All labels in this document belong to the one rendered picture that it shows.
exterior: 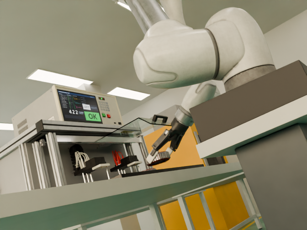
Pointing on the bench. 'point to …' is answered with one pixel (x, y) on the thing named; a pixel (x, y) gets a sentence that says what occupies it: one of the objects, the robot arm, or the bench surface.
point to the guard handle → (160, 117)
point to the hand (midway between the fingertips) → (157, 157)
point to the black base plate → (156, 171)
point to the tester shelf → (82, 130)
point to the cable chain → (75, 154)
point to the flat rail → (96, 139)
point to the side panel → (15, 172)
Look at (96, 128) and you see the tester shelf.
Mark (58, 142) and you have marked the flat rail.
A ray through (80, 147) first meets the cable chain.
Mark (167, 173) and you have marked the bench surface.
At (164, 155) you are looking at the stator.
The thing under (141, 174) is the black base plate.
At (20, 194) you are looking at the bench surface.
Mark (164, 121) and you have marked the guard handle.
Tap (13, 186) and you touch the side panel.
